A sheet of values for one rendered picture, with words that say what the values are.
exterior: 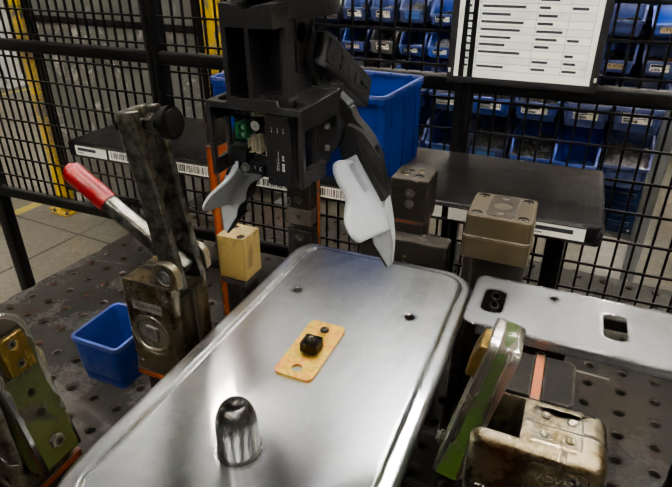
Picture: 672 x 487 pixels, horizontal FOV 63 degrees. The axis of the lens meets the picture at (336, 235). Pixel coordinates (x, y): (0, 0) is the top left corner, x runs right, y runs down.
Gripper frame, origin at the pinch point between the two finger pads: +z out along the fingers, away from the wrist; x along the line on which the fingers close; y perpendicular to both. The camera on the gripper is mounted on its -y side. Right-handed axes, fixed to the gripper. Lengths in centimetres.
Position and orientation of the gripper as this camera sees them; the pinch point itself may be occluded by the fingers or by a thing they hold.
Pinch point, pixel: (308, 245)
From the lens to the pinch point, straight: 46.8
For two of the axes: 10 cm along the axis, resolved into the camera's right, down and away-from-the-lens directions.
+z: 0.1, 8.8, 4.7
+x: 9.2, 1.8, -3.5
